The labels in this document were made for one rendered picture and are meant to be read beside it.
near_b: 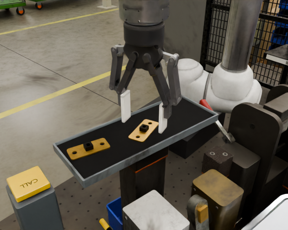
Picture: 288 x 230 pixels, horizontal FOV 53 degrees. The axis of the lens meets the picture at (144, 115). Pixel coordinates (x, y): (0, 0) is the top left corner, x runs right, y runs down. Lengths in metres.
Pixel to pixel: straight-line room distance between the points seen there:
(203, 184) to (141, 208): 0.16
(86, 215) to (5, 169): 1.50
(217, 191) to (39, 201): 0.35
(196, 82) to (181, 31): 2.43
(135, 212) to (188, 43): 3.14
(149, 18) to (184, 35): 3.09
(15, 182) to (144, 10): 0.37
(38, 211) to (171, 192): 0.66
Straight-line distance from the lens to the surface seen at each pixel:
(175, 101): 0.56
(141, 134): 0.63
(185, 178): 1.20
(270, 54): 1.60
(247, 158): 0.74
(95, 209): 1.10
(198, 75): 1.20
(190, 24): 3.51
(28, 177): 0.58
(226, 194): 0.64
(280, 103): 0.78
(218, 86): 1.18
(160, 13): 0.51
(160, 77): 0.56
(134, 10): 0.50
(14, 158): 2.58
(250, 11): 1.07
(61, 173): 2.31
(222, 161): 0.68
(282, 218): 0.75
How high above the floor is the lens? 1.54
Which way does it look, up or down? 32 degrees down
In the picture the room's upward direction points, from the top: straight up
